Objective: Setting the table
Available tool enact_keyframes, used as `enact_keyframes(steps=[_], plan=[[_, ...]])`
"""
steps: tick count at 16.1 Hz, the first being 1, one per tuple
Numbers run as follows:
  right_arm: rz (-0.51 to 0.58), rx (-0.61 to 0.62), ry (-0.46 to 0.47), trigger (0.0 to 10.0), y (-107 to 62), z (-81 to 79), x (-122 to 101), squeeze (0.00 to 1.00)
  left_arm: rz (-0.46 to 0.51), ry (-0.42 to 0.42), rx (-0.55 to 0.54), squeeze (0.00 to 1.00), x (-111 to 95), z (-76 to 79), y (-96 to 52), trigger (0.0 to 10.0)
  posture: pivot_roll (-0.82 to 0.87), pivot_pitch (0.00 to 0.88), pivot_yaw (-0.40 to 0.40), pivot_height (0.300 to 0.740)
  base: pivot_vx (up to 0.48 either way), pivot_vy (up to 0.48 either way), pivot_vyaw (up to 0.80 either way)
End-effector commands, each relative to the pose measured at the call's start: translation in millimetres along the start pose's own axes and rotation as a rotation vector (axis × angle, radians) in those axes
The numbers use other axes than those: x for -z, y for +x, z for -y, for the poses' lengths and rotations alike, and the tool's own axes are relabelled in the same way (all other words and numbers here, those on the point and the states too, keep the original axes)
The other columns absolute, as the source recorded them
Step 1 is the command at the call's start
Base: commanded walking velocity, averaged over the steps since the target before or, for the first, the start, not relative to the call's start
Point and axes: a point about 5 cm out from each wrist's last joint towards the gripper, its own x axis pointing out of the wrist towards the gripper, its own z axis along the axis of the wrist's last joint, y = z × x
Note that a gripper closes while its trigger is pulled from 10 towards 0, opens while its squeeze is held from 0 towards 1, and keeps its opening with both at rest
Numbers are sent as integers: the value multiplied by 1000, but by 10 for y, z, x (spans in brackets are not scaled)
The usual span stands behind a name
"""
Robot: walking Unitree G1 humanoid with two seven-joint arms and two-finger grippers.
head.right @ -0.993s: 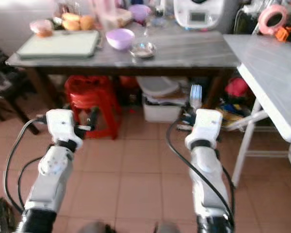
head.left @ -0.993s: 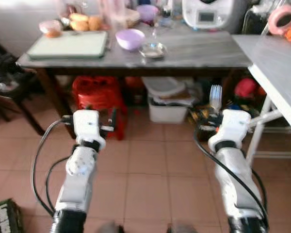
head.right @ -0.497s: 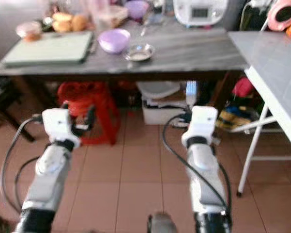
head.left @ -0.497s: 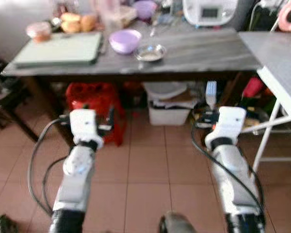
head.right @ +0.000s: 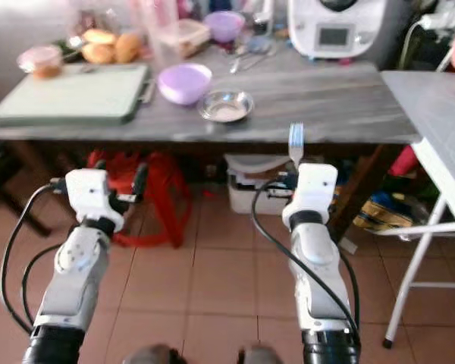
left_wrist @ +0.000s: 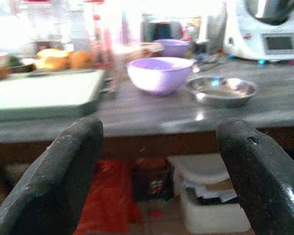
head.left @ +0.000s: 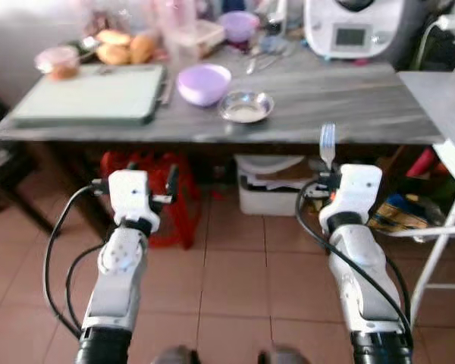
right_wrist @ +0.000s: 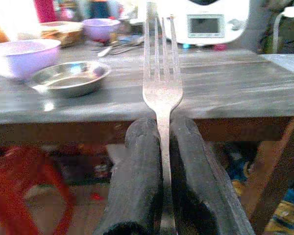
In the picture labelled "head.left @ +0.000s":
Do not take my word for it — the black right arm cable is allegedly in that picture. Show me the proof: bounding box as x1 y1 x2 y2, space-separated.
294 179 415 350

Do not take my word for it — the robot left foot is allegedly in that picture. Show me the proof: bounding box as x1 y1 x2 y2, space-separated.
151 345 202 364

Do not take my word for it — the short black left arm cable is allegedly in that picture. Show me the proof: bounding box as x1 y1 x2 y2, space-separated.
64 241 107 328

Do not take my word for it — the clear plastic pitcher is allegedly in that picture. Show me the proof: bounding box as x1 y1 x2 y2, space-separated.
155 0 202 63

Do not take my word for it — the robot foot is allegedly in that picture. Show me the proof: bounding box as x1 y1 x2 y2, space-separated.
257 345 312 364
151 345 202 364

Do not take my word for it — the red plastic stool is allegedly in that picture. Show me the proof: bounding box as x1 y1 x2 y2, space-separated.
99 150 203 250

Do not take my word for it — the red plastic item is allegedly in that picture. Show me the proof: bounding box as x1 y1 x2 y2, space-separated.
405 147 442 180

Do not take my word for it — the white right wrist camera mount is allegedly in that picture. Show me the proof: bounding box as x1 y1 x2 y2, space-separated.
318 163 384 232

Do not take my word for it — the blue and yellow bag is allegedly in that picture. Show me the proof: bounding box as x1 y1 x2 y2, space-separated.
367 193 442 234

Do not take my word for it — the golden bread roll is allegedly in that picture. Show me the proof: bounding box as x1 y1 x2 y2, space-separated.
96 43 132 66
129 32 157 65
96 29 133 47

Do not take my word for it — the pale green cutting board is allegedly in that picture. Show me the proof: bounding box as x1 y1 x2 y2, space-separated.
11 64 172 127

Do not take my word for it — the metal spoon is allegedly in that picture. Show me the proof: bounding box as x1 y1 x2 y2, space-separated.
245 52 263 75

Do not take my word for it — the silver metal fork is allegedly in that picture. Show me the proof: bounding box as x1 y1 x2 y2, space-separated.
319 124 337 170

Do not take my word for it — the white storage box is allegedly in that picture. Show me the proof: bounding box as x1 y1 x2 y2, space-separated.
234 155 321 218

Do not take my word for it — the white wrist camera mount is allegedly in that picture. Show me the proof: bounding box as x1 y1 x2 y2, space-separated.
318 163 384 232
106 170 154 233

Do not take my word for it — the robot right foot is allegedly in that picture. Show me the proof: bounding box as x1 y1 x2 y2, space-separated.
257 345 312 364

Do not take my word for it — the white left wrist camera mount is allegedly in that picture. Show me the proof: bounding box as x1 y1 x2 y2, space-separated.
106 170 154 233

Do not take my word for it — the large purple plastic bowl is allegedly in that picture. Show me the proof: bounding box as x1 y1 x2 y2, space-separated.
177 64 233 108

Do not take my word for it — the white kitchen appliance with display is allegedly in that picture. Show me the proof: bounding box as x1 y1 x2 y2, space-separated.
303 0 419 67

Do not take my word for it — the long black left arm cable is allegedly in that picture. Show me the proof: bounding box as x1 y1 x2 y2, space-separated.
42 180 111 339

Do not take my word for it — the black chair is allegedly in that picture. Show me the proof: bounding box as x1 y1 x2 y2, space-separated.
0 89 55 237

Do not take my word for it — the small purple plastic bowl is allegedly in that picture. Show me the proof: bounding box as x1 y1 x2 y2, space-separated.
219 11 261 44

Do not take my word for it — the white folding table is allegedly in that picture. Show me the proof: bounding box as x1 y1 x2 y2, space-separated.
372 71 455 328

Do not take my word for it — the beige lidded food container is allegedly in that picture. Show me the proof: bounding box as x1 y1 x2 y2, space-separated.
191 19 228 60

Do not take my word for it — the shallow metal bowl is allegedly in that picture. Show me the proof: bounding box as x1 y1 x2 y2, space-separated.
218 90 275 124

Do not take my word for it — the clear tub with orange food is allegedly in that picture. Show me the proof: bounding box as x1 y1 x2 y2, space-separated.
35 46 81 81

